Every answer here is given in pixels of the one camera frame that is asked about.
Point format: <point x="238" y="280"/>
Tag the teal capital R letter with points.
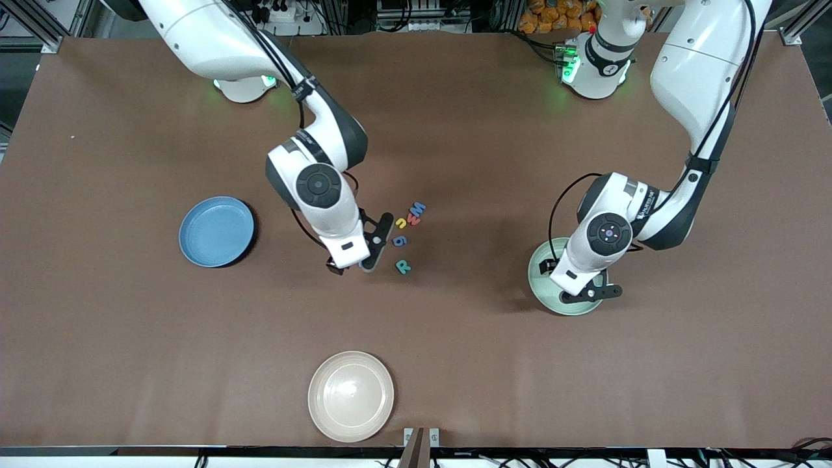
<point x="402" y="265"/>

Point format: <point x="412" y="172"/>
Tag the blue lowercase g letter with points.
<point x="404" y="242"/>

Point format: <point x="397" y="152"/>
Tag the pink capital M letter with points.
<point x="414" y="220"/>

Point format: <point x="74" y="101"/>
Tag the blue capital M letter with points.
<point x="417" y="208"/>

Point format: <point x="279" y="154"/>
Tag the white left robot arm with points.
<point x="695" y="71"/>

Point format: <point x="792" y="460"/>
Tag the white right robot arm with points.
<point x="214" y="39"/>

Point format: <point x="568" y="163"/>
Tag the pale green round plate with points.
<point x="578" y="309"/>

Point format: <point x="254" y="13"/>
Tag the blue round plate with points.
<point x="208" y="240"/>

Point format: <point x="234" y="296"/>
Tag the cream white round plate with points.
<point x="351" y="396"/>

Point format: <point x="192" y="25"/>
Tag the pile of orange objects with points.
<point x="543" y="23"/>

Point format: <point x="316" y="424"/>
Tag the small metal bracket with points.
<point x="433" y="437"/>

